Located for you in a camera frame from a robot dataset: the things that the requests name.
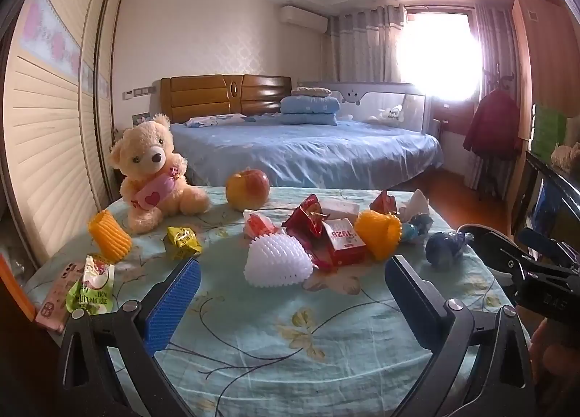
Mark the pink white wrapper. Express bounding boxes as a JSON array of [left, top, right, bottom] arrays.
[[243, 211, 284, 241]]

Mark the bright window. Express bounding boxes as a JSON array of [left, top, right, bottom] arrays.
[[399, 11, 481, 100]]

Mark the white tissue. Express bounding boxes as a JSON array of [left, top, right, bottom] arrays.
[[399, 189, 431, 223]]

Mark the beige plush toy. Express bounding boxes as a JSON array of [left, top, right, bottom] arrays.
[[550, 143, 580, 173]]

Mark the red cartoon snack packet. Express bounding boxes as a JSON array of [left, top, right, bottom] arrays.
[[369, 190, 399, 217]]

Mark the teal floral tablecloth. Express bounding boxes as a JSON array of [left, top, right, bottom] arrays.
[[25, 186, 533, 417]]

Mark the cream sliding door wardrobe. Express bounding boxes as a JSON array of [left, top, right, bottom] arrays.
[[0, 0, 125, 264]]

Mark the blue printed pillow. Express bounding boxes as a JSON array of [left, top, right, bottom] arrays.
[[186, 113, 259, 128]]

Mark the person's right hand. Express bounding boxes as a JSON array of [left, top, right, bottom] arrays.
[[530, 319, 580, 417]]

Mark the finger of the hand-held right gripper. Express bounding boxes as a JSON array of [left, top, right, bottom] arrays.
[[457, 224, 529, 284], [518, 227, 580, 266]]

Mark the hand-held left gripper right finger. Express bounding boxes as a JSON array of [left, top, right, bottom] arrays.
[[384, 254, 535, 417]]

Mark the wooden side cabinet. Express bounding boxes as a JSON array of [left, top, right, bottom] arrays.
[[434, 102, 476, 137]]

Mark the green snack packet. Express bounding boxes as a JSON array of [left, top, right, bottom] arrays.
[[66, 255, 115, 315]]

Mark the green box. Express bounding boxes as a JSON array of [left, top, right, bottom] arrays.
[[531, 103, 568, 155]]

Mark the dark blue wrapper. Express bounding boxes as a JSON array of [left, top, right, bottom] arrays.
[[425, 231, 474, 269]]

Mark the white foam fruit net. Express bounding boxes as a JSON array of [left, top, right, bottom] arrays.
[[244, 232, 314, 287]]

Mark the grey bed guard rail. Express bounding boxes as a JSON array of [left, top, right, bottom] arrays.
[[299, 80, 430, 134]]

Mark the red snack wrapper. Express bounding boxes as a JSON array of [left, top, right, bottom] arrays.
[[282, 194, 338, 270]]

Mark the light blue wrapper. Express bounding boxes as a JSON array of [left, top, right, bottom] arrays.
[[401, 213, 433, 243]]

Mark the small beige pillow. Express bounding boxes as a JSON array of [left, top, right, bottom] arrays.
[[290, 86, 332, 98]]

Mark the yellow candy wrapper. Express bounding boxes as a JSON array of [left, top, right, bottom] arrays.
[[164, 227, 203, 260]]

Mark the folded blue quilt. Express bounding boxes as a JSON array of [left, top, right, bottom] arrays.
[[279, 95, 341, 126]]

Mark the orange flat object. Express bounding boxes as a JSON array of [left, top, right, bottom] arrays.
[[0, 254, 36, 322]]

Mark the black television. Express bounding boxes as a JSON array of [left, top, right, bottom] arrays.
[[512, 149, 580, 245]]

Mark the grey patterned curtain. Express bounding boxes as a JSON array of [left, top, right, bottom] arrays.
[[328, 4, 406, 84], [473, 2, 517, 105]]

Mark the wooden door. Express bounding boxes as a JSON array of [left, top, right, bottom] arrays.
[[507, 0, 580, 155]]

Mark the wooden headboard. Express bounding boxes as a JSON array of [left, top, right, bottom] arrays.
[[160, 74, 293, 124]]

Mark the orange foam fruit net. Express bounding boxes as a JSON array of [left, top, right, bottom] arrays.
[[353, 211, 402, 261], [87, 210, 133, 262]]

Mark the white paper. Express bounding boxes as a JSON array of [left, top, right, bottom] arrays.
[[319, 199, 361, 220]]

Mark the red cigarette box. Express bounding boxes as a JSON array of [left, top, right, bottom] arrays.
[[321, 218, 367, 267]]

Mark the red apple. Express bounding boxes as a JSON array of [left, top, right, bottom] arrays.
[[225, 169, 271, 211]]

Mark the red coat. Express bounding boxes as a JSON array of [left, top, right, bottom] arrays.
[[462, 90, 522, 161]]

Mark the pink phone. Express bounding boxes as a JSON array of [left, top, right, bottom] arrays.
[[35, 260, 87, 334]]

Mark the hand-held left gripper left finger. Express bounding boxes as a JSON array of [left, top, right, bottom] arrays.
[[57, 257, 202, 417]]

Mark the bed with blue sheet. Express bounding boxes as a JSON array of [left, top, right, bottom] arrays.
[[170, 113, 444, 189]]

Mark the beige teddy bear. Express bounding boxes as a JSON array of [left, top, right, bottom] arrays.
[[110, 113, 211, 235]]

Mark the white air conditioner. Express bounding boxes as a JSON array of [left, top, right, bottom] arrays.
[[278, 4, 328, 34]]

